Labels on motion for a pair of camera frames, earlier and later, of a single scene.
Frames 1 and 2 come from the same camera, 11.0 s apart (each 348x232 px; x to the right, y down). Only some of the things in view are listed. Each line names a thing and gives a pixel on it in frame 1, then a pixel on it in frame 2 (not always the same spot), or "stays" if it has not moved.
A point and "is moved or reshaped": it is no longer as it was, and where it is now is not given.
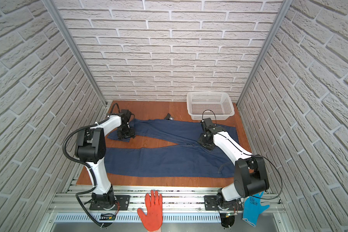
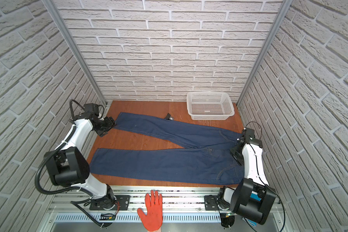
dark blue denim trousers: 191,159 is moved or reshaped
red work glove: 153,204 stays
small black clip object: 168,117 stays
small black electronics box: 105,216 stays
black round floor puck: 226,221 stays
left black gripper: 122,136 → 112,123
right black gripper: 200,141 → 233,151
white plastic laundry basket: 217,105 stays
